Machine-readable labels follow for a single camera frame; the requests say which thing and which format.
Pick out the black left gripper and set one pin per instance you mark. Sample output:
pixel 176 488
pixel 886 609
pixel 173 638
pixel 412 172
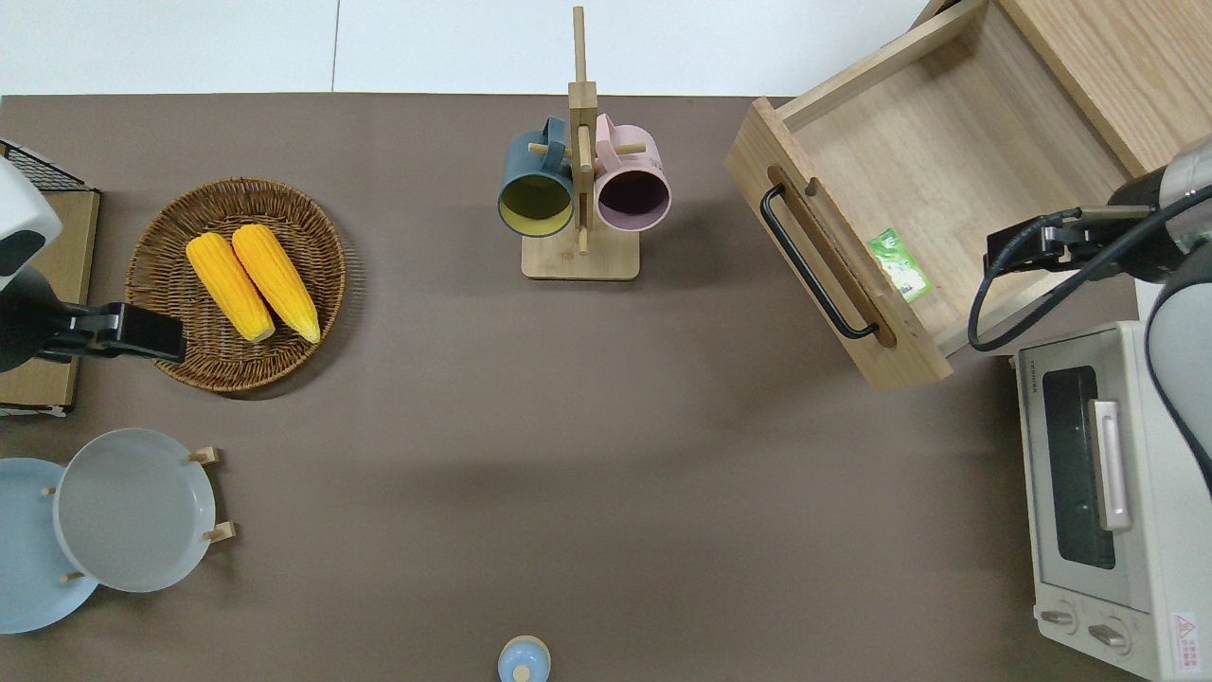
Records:
pixel 80 336

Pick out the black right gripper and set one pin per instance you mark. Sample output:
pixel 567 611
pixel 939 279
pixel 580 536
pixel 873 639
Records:
pixel 1059 251

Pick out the light wooden drawer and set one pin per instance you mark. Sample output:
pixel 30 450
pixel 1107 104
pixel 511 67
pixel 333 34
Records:
pixel 947 142

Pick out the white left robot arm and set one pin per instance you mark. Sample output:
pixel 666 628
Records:
pixel 24 218

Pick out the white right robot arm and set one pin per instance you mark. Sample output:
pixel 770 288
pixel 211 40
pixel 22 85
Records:
pixel 1184 170

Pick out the yellow corn cob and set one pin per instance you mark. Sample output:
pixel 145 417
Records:
pixel 276 279
pixel 232 289

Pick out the green tea packet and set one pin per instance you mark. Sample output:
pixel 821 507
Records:
pixel 900 265

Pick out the wooden board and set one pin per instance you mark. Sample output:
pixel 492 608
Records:
pixel 76 246

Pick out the grey plate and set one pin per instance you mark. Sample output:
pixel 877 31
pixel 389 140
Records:
pixel 133 511

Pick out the brown wicker basket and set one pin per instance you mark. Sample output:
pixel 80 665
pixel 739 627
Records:
pixel 284 199

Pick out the wooden plate rack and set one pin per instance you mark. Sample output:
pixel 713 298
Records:
pixel 220 532

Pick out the wooden cabinet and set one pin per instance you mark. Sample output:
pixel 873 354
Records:
pixel 1136 57

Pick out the light blue plate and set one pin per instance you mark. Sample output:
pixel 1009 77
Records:
pixel 28 568

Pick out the white toaster oven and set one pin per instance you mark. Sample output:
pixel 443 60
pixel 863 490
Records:
pixel 1079 587

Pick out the pink mug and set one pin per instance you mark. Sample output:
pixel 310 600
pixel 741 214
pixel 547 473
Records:
pixel 627 152

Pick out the dark blue mug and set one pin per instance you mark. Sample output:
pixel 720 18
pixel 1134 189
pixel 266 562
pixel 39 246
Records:
pixel 530 161

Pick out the wooden block stand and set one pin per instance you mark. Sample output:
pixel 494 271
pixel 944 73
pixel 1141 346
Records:
pixel 579 260

